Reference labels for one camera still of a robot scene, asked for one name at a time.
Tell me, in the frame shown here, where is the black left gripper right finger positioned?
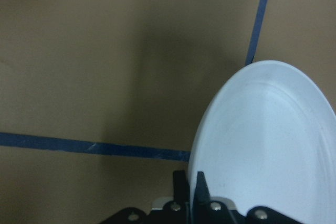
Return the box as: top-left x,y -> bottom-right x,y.
196,172 -> 210,205

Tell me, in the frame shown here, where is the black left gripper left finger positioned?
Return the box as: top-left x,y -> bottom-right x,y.
173,170 -> 190,203

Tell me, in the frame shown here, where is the blue plate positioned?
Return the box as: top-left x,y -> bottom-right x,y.
188,60 -> 335,223

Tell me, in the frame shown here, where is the brown paper table cover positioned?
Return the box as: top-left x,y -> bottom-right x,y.
0,0 -> 336,224

